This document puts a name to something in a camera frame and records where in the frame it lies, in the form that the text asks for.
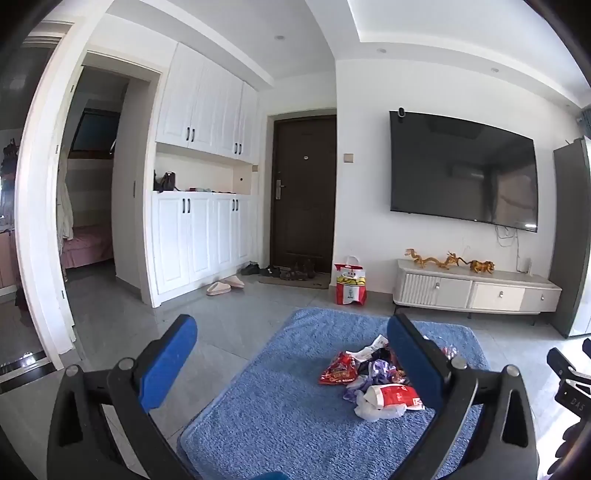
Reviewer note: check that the dark brown entrance door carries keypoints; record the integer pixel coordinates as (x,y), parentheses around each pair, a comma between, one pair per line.
(302,222)

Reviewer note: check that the white upper wall cabinets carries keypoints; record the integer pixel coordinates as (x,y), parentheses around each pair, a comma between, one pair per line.
(206,108)

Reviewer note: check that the red snack bag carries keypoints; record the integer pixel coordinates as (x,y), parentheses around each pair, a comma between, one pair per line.
(342,370)

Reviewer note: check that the purple snack wrapper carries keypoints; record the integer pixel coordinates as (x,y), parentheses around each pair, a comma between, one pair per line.
(371,373)

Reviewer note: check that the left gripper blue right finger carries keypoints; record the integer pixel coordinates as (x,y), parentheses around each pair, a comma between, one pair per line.
(503,444)

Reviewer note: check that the red white plastic wrapper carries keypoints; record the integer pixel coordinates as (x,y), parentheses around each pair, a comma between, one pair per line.
(387,402)

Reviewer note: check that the pink bed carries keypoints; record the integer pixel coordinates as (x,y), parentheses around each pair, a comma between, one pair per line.
(89,245)

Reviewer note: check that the dark doormat with shoes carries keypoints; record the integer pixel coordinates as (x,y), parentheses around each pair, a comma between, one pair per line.
(300,275)

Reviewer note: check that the golden dragon figurine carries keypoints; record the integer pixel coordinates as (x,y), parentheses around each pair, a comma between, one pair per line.
(452,259)

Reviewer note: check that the red white shopping bag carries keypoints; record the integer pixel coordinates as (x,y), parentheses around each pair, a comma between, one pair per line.
(351,282)

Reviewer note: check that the white tv cabinet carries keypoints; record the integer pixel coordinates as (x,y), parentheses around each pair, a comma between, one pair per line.
(460,290)

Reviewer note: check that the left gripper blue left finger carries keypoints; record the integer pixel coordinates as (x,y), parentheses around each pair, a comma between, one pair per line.
(80,442)

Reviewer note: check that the dark tall cabinet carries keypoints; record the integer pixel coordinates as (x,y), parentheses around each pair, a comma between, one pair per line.
(570,267)

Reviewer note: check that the blue fluffy rug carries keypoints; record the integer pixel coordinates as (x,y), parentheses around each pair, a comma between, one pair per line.
(276,417)

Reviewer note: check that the wall-mounted black television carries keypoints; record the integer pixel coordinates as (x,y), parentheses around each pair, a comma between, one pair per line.
(459,169)

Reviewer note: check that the black handbag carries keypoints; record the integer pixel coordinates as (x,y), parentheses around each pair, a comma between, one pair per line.
(167,182)

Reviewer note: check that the golden tiger figurine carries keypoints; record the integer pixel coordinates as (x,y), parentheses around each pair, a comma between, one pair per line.
(482,266)

